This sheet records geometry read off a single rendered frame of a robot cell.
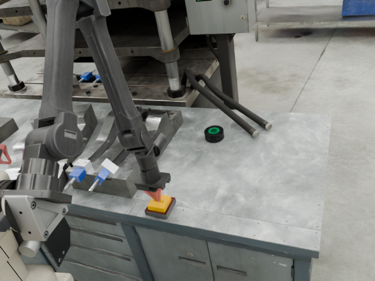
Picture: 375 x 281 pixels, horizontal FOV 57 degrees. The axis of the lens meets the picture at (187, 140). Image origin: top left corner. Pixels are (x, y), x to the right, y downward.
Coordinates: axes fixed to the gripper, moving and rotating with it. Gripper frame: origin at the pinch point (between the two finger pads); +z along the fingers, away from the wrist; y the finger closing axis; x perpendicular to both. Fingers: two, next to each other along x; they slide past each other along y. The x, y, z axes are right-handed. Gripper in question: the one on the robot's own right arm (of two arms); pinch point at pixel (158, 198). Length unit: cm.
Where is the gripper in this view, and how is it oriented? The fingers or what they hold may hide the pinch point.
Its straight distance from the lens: 114.7
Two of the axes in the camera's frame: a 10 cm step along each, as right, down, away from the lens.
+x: -3.6, 5.8, -7.3
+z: 1.7, 8.1, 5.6
